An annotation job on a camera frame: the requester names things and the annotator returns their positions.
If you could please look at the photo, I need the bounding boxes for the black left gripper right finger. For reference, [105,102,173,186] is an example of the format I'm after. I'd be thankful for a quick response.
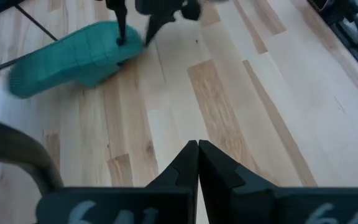
[199,139,278,224]

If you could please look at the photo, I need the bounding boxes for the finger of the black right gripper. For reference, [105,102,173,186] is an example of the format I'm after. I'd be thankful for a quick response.
[144,14,176,47]
[106,0,128,46]

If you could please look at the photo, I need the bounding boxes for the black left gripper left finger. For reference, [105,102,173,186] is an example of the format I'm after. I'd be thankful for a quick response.
[146,140,200,224]

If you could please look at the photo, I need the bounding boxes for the teal rubber slide sandal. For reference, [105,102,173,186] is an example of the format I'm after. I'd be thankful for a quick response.
[7,20,145,100]

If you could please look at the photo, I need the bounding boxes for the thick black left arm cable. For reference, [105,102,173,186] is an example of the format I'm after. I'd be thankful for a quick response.
[0,116,65,197]

